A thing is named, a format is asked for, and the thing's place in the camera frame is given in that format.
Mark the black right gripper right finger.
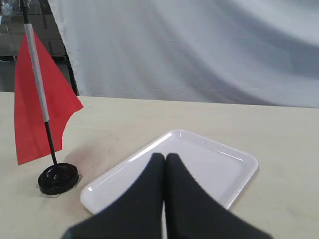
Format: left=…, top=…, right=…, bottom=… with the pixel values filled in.
left=165, top=153, right=271, bottom=239

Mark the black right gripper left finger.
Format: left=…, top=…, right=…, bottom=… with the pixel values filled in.
left=62, top=153, right=164, bottom=239

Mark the red flag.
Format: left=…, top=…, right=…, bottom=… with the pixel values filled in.
left=14, top=0, right=83, bottom=165

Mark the white plastic tray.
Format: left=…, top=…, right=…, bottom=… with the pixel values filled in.
left=80, top=129, right=258, bottom=214

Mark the black backdrop stand pole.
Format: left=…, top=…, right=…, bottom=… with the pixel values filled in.
left=51, top=0, right=80, bottom=96

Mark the white backdrop cloth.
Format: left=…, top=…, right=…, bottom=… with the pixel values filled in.
left=49, top=0, right=319, bottom=108

